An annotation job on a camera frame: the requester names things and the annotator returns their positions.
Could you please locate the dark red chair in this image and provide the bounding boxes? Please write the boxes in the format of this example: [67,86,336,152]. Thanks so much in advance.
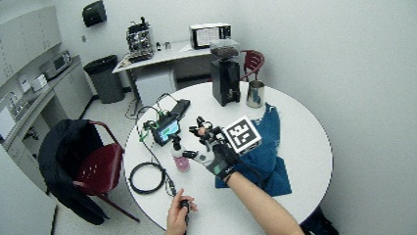
[71,119,143,224]
[239,49,268,82]

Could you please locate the grey wall cabinet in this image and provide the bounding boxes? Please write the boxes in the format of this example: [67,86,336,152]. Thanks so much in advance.
[0,5,64,88]

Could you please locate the green cable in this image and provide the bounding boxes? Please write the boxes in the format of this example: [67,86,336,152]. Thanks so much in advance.
[138,111,172,143]

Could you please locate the blue cloth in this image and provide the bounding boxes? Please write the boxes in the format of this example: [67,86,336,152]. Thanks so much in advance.
[214,102,294,198]

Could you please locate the white microwave oven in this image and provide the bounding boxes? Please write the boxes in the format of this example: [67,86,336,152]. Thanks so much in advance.
[188,22,234,51]

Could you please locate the grey side table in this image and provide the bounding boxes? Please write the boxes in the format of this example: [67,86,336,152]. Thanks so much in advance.
[111,39,219,109]

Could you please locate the metal cup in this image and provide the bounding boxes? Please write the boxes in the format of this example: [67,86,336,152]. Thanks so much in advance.
[246,79,268,110]

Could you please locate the silver toaster oven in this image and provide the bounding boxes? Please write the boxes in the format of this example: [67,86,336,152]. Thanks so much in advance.
[38,49,74,81]

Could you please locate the grey counter cabinet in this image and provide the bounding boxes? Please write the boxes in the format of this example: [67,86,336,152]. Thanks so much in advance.
[0,54,95,165]

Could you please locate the white cabinet box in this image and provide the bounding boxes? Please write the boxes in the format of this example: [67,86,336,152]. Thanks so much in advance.
[135,71,179,108]

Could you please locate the coiled black cable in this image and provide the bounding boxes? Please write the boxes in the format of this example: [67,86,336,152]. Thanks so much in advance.
[128,162,179,198]

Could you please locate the pink spray bottle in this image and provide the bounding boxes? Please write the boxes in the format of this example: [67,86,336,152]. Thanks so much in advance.
[170,133,194,173]

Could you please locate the black wall dispenser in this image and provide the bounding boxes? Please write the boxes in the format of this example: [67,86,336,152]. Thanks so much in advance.
[82,0,108,28]

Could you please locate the black coffee grinder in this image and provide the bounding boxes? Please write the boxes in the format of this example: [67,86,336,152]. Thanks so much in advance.
[208,38,243,108]

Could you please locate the espresso machine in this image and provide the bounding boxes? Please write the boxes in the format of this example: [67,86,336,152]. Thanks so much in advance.
[124,16,156,65]

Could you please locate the small black handheld clicker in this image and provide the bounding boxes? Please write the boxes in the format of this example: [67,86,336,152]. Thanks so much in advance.
[180,199,192,235]

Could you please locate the grey trash bin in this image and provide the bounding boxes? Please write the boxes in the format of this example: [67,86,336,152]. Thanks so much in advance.
[83,54,127,105]

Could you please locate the person's dark trousers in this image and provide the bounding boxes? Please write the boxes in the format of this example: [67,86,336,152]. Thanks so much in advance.
[299,205,342,235]

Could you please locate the white marker cube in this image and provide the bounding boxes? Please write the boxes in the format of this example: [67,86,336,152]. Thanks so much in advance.
[220,115,264,155]

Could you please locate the black rectangular box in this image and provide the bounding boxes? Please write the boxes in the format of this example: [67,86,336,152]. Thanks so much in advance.
[168,99,192,120]

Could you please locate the black jacket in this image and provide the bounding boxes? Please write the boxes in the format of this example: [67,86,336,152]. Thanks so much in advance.
[36,118,110,226]

